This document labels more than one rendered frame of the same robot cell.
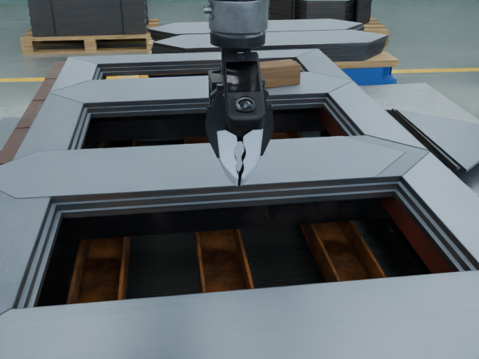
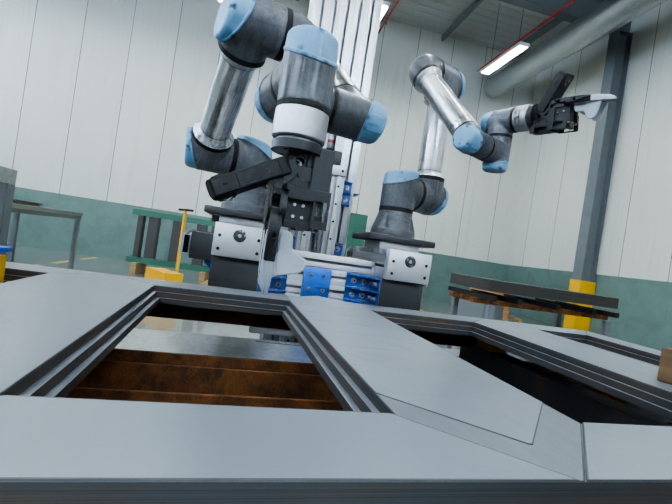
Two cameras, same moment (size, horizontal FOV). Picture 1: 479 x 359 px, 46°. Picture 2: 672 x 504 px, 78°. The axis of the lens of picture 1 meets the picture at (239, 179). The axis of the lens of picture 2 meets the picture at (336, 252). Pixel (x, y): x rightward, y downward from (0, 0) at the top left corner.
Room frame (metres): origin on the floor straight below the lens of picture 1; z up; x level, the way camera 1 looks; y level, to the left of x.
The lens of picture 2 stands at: (0.73, -0.58, 0.97)
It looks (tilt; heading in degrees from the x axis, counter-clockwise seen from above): 0 degrees down; 83
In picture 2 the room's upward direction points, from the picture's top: 9 degrees clockwise
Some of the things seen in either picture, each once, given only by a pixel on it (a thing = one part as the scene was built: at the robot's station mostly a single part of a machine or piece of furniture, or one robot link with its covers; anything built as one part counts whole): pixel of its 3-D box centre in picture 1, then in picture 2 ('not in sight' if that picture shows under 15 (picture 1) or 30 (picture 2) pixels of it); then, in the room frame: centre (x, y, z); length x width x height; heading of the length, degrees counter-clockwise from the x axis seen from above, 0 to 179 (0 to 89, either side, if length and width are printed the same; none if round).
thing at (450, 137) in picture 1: (455, 133); not in sight; (1.21, -0.50, 0.77); 0.45 x 0.20 x 0.04; 8
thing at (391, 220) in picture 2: not in sight; (393, 222); (1.09, 0.79, 1.09); 0.15 x 0.15 x 0.10
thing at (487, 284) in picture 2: not in sight; (525, 326); (3.47, 3.63, 0.45); 1.66 x 0.84 x 0.91; 6
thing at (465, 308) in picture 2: not in sight; (474, 318); (3.64, 5.15, 0.29); 0.62 x 0.43 x 0.57; 111
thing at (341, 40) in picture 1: (265, 40); not in sight; (1.93, -0.09, 0.82); 0.80 x 0.40 x 0.06; 98
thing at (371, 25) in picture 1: (319, 16); not in sight; (5.73, -0.80, 0.20); 1.20 x 0.80 x 0.41; 91
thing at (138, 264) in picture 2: not in sight; (175, 246); (-1.25, 7.47, 0.58); 1.60 x 0.60 x 1.17; 1
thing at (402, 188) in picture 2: not in sight; (400, 189); (1.09, 0.80, 1.20); 0.13 x 0.12 x 0.14; 30
